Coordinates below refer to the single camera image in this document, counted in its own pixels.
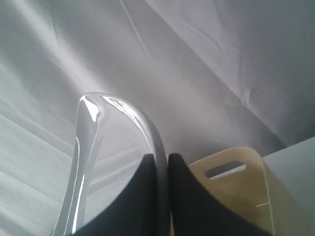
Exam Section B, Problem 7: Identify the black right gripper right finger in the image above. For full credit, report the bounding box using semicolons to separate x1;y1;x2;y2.
168;153;269;236

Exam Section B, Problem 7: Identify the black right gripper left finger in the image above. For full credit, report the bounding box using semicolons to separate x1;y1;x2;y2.
75;154;170;236

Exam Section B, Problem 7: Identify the white square plate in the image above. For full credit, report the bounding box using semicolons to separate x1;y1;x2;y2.
53;92;169;236

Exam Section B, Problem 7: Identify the cream bin with square mark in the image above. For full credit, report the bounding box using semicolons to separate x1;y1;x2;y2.
169;145;315;236

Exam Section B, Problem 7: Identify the white curtain backdrop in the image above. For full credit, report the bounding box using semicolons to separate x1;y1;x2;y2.
0;0;315;236

